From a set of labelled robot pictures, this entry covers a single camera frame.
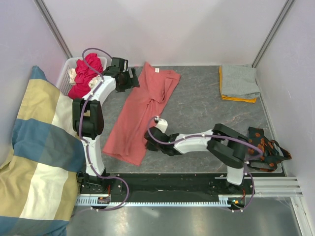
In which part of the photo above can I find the aluminium frame post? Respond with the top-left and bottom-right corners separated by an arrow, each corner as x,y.
34,0 -> 73,59
252,0 -> 296,68

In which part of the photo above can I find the blue yellow checked pillow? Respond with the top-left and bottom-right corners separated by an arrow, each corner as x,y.
0,66 -> 85,236

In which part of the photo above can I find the left aluminium frame post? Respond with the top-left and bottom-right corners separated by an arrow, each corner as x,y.
34,0 -> 73,59

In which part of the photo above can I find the floral dark bag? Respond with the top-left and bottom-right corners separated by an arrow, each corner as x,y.
248,127 -> 292,172

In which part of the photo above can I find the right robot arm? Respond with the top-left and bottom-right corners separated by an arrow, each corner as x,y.
144,123 -> 249,194

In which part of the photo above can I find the cream t shirt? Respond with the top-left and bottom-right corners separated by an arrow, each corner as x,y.
68,68 -> 101,89

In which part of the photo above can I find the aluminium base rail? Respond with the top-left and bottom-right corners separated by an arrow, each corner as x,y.
253,177 -> 303,197

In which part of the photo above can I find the salmon pink t shirt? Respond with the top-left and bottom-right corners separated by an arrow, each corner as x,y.
102,62 -> 181,166

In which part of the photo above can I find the white plastic laundry basket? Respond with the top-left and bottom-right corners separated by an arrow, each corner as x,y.
57,56 -> 107,96

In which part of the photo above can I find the magenta t shirt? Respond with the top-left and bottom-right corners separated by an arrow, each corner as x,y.
68,53 -> 103,99

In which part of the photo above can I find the right aluminium frame post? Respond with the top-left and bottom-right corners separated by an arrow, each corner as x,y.
252,0 -> 296,68

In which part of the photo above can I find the grey slotted cable duct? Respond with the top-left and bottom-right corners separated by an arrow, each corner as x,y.
74,194 -> 241,207

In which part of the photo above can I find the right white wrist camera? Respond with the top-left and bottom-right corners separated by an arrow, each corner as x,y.
154,117 -> 168,133

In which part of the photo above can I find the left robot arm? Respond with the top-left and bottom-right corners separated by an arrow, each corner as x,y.
72,57 -> 139,194

